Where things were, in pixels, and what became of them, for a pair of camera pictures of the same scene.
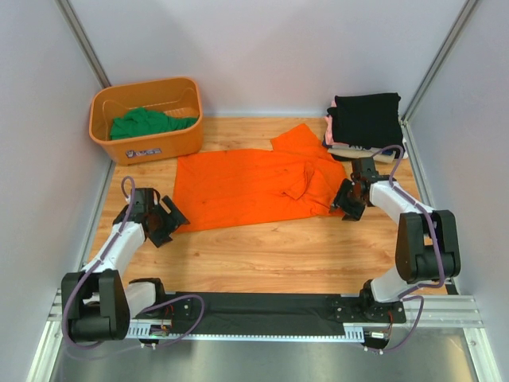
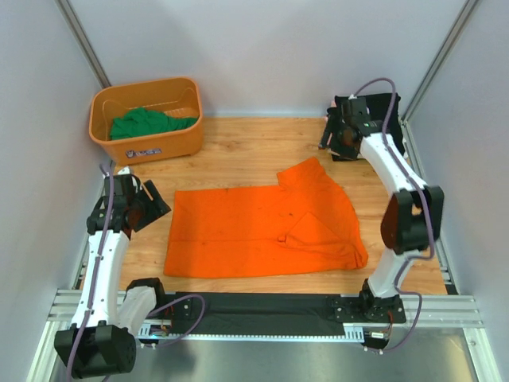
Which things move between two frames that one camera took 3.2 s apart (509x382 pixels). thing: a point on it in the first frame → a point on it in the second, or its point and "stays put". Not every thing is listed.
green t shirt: (140, 121) stays put
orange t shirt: (297, 179) → (302, 224)
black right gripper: (339, 202) → (333, 126)
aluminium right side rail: (420, 177) stays put
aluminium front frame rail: (437, 312) stays put
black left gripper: (161, 238) → (158, 208)
